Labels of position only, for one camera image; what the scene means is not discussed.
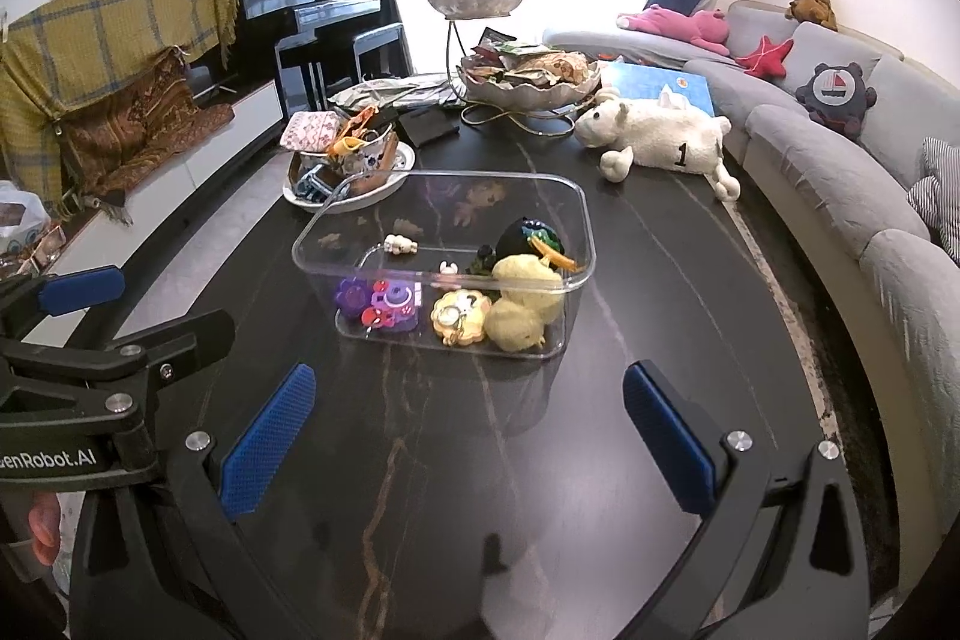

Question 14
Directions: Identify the person hand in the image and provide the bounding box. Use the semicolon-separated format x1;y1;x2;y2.
28;492;60;567

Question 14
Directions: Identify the yellow mooncake keychain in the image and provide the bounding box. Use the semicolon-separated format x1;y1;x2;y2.
430;289;493;347

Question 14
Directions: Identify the purple grape toy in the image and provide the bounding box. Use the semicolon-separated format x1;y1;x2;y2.
334;276;373;320

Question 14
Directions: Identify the dark sailboat cushion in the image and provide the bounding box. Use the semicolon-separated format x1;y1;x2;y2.
796;62;877;142

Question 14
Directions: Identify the white oval tray with clutter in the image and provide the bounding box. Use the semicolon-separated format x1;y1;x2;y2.
280;106;416;213

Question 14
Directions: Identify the green ball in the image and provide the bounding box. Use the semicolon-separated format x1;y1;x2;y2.
494;218;565;259

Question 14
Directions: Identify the cream snowman figurine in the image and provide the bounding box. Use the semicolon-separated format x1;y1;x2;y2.
382;234;418;255

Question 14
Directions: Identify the yellow plush duck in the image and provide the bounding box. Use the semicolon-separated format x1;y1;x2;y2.
485;239;583;354

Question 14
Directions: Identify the grey star cushion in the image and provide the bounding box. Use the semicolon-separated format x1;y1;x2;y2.
908;136;960;265

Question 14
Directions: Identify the clear plastic bin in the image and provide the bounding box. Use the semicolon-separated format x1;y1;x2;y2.
291;170;596;360

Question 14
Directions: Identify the red star plush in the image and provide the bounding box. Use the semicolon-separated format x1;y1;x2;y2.
736;35;794;80

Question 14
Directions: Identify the black piano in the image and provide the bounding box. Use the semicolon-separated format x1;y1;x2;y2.
229;0;410;115

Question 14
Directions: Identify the brown patterned cloth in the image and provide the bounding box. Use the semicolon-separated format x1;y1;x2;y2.
55;49;235;226

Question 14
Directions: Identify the black wallet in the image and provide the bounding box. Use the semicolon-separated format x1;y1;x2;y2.
397;106;459;149

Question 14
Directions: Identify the blue book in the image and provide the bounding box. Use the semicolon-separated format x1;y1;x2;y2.
601;62;715;115

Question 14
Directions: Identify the tiered lotus snack stand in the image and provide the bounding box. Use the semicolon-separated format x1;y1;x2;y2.
427;0;601;140

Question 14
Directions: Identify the white plush sheep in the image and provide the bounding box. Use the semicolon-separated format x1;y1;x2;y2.
574;86;740;202

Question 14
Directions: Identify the yellow plaid blanket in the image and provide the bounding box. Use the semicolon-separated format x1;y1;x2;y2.
2;0;239;205

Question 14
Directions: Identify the purple spider toy camera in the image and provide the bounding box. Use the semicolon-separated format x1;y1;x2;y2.
359;280;423;333

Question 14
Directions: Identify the grey curved sofa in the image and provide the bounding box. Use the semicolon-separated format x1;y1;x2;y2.
544;0;958;531

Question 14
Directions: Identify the pink plush toy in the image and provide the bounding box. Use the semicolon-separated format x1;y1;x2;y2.
617;5;729;55

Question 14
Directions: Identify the brown teddy bear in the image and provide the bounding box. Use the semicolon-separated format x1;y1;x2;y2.
784;0;838;31

